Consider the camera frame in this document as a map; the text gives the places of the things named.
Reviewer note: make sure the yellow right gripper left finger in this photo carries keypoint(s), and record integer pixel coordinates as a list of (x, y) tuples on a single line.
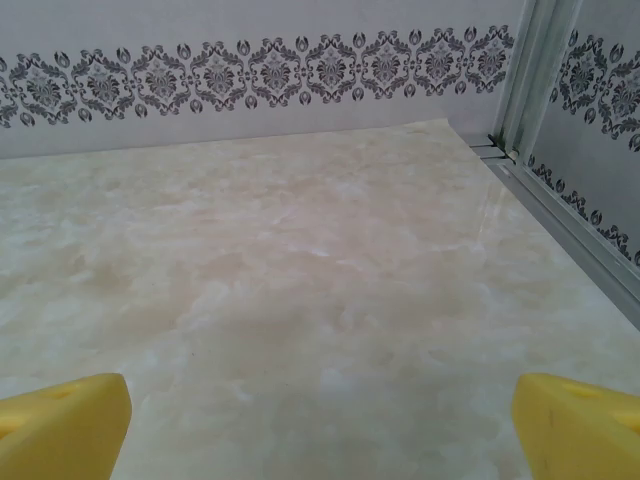
[(65, 430)]

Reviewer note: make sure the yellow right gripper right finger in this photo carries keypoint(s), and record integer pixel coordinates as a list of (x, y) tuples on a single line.
[(580, 435)]

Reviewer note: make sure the aluminium side rail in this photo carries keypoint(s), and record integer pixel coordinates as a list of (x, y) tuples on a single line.
[(575, 235)]

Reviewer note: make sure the aluminium frame post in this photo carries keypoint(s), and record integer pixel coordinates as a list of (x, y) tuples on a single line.
[(532, 75)]

